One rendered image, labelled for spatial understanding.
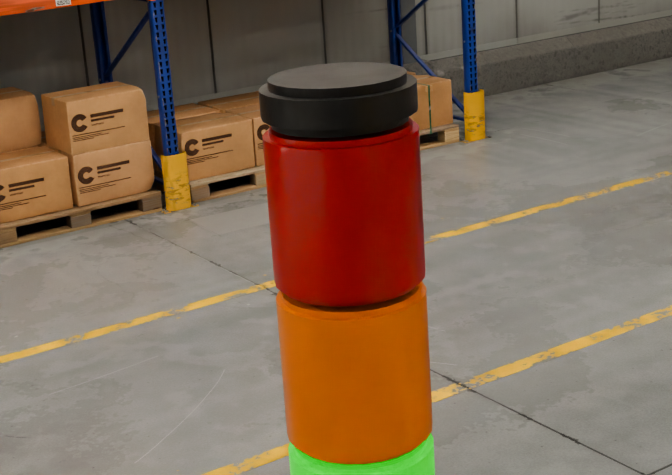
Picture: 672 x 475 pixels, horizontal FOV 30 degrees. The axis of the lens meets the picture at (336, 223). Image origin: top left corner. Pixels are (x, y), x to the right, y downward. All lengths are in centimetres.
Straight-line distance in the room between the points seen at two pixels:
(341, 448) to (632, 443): 488
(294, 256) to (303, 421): 6
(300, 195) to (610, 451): 485
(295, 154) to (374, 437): 10
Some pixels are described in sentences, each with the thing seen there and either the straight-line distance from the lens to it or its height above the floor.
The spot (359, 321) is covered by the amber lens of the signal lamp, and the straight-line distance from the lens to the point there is 39.
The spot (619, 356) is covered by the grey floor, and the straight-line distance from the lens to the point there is 608.
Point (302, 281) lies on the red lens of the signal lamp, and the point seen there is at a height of 228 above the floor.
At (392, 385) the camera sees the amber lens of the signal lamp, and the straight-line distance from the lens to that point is 40.
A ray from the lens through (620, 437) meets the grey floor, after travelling 533.
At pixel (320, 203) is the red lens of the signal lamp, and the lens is 38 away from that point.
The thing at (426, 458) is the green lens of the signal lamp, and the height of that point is 221.
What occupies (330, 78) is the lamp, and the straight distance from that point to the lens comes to 39.
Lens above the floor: 241
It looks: 17 degrees down
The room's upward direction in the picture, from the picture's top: 4 degrees counter-clockwise
